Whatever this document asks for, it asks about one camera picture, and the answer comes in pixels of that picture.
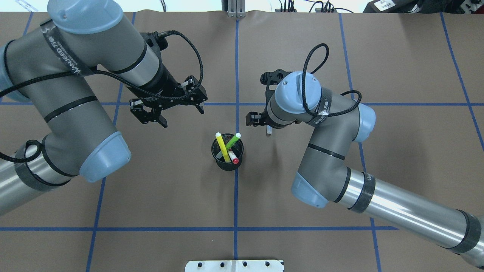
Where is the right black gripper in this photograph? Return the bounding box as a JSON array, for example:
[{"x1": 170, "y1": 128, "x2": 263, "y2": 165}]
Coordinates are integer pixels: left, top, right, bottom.
[{"x1": 245, "y1": 69, "x2": 292, "y2": 136}]

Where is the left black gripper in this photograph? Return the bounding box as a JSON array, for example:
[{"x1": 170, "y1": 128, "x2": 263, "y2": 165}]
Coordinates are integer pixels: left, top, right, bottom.
[{"x1": 130, "y1": 76, "x2": 208, "y2": 128}]

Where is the green highlighter pen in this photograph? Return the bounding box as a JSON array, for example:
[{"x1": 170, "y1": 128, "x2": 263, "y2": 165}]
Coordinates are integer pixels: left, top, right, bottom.
[{"x1": 216, "y1": 133, "x2": 241, "y2": 159}]

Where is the yellow highlighter pen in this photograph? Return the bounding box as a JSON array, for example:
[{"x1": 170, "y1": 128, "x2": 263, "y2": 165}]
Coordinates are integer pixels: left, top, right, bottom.
[{"x1": 216, "y1": 132, "x2": 231, "y2": 162}]

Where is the red whiteboard marker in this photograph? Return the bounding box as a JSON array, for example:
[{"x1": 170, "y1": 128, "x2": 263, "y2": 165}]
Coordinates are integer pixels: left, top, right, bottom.
[{"x1": 228, "y1": 149, "x2": 240, "y2": 165}]

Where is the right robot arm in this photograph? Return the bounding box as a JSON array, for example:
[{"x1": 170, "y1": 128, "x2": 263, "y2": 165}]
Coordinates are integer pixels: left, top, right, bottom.
[{"x1": 246, "y1": 69, "x2": 484, "y2": 269}]

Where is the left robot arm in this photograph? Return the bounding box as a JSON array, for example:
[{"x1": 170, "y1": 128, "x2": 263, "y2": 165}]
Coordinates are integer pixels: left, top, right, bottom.
[{"x1": 1, "y1": 0, "x2": 208, "y2": 215}]

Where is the black mesh pen holder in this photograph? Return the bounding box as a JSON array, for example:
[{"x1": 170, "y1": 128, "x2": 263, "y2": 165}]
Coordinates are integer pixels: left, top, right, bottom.
[{"x1": 211, "y1": 133, "x2": 244, "y2": 172}]

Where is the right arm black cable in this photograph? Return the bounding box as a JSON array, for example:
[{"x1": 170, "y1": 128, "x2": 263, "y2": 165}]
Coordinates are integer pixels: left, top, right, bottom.
[{"x1": 301, "y1": 43, "x2": 362, "y2": 117}]

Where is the aluminium frame post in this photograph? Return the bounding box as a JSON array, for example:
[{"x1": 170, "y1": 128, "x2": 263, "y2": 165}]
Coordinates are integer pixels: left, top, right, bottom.
[{"x1": 222, "y1": 0, "x2": 247, "y2": 19}]

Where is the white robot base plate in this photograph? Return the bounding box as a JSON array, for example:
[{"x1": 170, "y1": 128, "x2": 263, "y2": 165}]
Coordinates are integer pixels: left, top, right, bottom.
[{"x1": 185, "y1": 260, "x2": 285, "y2": 272}]

